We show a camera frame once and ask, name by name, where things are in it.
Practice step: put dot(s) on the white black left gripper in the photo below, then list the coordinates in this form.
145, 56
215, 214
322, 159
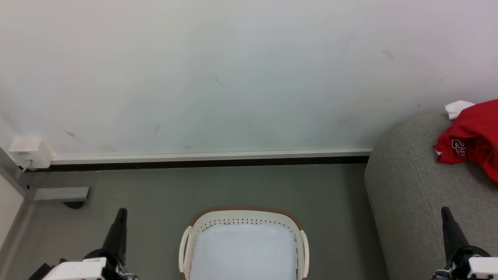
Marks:
78, 269

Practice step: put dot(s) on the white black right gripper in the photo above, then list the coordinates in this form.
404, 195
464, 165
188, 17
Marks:
480, 266

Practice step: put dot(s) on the red white sports jersey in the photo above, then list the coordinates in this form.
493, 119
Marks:
476, 134

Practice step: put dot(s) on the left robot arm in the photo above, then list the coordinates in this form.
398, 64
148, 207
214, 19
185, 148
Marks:
40, 272

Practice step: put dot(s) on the grey fabric sofa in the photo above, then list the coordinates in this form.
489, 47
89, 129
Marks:
412, 194

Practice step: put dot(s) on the black caster wheel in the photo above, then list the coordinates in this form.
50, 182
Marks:
74, 204

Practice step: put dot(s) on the grey metal foot bar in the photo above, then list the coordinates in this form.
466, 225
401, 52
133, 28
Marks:
62, 193

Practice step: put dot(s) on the cream laundry basket brown rim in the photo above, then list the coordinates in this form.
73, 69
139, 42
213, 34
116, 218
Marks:
213, 217

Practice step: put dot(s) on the pale white cloth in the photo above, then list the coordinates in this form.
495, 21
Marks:
243, 252

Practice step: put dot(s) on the grey metal frame post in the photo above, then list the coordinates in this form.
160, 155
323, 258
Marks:
15, 175

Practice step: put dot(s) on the white wall socket box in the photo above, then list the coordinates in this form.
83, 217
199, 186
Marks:
30, 151

